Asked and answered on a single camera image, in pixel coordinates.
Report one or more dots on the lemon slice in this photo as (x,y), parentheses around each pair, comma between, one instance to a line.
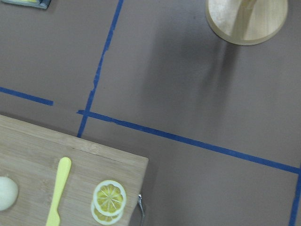
(109,198)
(103,219)

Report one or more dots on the yellow plastic knife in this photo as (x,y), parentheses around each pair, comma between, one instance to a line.
(62,174)

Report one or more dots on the wooden cutting board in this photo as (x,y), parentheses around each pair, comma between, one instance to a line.
(30,155)

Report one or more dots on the wooden mug tree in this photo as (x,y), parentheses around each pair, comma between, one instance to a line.
(246,22)

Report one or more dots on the grey folded cloth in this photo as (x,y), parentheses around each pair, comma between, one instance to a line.
(43,4)

